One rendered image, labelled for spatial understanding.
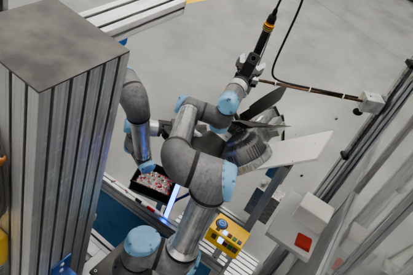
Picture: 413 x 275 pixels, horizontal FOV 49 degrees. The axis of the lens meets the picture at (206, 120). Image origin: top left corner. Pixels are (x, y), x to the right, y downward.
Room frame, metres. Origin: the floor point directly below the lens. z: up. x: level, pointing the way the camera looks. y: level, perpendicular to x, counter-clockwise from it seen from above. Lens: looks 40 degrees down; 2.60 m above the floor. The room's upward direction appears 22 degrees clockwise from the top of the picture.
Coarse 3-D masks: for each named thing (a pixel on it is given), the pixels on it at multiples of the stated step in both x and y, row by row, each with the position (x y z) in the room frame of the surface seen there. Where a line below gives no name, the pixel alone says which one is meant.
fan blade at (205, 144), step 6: (210, 132) 1.61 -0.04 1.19; (192, 138) 1.55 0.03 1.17; (198, 138) 1.56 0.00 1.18; (204, 138) 1.56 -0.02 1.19; (210, 138) 1.58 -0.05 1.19; (216, 138) 1.59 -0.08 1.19; (192, 144) 1.51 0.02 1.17; (198, 144) 1.52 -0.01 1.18; (204, 144) 1.53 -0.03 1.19; (210, 144) 1.54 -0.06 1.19; (216, 144) 1.56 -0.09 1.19; (222, 144) 1.57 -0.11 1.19; (198, 150) 1.48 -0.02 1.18; (204, 150) 1.49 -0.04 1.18; (210, 150) 1.51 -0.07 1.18; (216, 150) 1.52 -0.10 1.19; (222, 150) 1.54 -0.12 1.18; (216, 156) 1.49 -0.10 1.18
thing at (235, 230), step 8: (224, 216) 1.27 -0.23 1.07; (216, 224) 1.21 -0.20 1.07; (232, 224) 1.25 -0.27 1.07; (208, 232) 1.19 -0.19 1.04; (216, 232) 1.18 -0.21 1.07; (232, 232) 1.21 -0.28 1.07; (240, 232) 1.22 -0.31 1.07; (248, 232) 1.24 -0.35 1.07; (208, 240) 1.18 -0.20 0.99; (216, 240) 1.17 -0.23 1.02; (224, 240) 1.16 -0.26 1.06; (240, 240) 1.18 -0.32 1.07; (224, 248) 1.16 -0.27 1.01; (232, 248) 1.15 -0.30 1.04; (240, 248) 1.15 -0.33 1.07; (232, 256) 1.15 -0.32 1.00
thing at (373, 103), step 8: (360, 96) 1.85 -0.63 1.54; (368, 96) 1.82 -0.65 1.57; (376, 96) 1.85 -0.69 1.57; (384, 96) 1.86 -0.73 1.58; (360, 104) 1.82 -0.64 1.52; (368, 104) 1.79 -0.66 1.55; (376, 104) 1.80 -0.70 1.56; (384, 104) 1.82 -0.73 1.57; (368, 112) 1.80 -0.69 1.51; (376, 112) 1.81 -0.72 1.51
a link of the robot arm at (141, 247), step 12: (144, 228) 0.93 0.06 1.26; (132, 240) 0.87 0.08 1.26; (144, 240) 0.88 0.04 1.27; (156, 240) 0.90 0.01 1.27; (132, 252) 0.84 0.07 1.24; (144, 252) 0.84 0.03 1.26; (156, 252) 0.87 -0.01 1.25; (132, 264) 0.83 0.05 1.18; (144, 264) 0.84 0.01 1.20; (156, 264) 0.84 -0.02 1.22
